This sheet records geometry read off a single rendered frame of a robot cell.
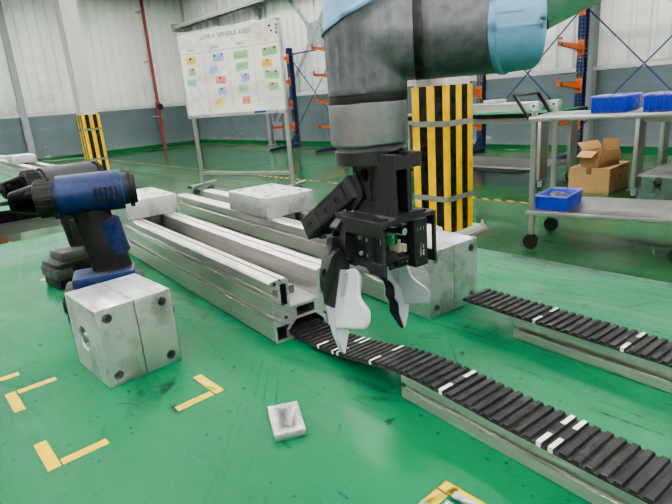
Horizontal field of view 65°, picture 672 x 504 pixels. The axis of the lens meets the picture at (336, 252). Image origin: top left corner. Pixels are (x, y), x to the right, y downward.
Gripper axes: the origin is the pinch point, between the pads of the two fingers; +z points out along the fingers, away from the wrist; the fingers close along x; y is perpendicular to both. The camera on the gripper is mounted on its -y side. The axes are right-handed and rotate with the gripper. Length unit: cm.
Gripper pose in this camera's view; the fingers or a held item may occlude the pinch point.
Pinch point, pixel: (369, 328)
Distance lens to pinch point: 59.6
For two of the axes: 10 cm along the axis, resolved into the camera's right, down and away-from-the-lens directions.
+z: 0.8, 9.6, 2.8
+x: 7.9, -2.3, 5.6
